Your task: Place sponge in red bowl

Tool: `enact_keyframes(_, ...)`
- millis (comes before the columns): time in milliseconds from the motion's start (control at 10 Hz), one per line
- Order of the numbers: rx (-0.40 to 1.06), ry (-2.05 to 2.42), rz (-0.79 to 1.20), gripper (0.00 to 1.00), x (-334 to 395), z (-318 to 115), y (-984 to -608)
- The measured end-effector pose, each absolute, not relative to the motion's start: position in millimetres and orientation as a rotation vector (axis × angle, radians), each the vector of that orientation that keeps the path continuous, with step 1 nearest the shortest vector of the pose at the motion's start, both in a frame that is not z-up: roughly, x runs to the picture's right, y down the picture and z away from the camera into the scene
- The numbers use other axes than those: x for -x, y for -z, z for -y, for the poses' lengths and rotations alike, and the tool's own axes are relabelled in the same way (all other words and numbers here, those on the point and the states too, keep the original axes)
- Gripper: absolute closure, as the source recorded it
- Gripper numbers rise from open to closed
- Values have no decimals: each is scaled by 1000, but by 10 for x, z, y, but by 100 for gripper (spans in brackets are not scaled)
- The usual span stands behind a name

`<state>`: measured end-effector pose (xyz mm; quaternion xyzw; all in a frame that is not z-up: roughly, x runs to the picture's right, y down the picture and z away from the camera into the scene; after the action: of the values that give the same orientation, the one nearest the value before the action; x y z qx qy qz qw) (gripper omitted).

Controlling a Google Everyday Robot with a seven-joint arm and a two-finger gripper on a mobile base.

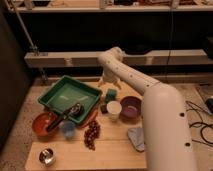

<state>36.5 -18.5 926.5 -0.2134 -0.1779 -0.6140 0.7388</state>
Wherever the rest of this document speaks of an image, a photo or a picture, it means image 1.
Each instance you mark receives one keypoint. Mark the wooden board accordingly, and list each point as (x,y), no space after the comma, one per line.
(113,150)

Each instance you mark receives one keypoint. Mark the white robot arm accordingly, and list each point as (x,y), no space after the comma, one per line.
(168,142)

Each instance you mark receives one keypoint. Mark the red bowl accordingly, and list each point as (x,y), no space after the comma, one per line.
(41,122)

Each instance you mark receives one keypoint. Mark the metal stand pole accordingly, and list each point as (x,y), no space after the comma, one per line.
(26,35)

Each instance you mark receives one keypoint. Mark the bunch of dark grapes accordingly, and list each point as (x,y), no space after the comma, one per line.
(92,134)

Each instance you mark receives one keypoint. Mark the black metal ladle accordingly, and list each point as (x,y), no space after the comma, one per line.
(74,110)

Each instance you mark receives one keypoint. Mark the small metal cup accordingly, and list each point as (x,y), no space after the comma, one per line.
(46,157)

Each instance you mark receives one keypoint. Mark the green plastic tray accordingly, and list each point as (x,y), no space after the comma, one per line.
(66,92)

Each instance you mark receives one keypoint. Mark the white plastic cup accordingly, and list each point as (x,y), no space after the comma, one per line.
(114,109)

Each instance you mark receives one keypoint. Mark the red plate under tray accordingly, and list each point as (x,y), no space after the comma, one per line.
(92,116)

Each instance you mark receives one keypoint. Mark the grey folded cloth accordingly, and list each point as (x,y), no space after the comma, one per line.
(136,137)

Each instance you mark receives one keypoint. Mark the wooden shelf beam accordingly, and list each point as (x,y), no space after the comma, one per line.
(89,59)

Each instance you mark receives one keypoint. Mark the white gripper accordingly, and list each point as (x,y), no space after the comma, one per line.
(110,77)

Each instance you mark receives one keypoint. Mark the small dark block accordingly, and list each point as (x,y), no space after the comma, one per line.
(103,109)

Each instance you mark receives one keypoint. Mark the blue plastic cup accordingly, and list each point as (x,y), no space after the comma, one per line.
(68,129)

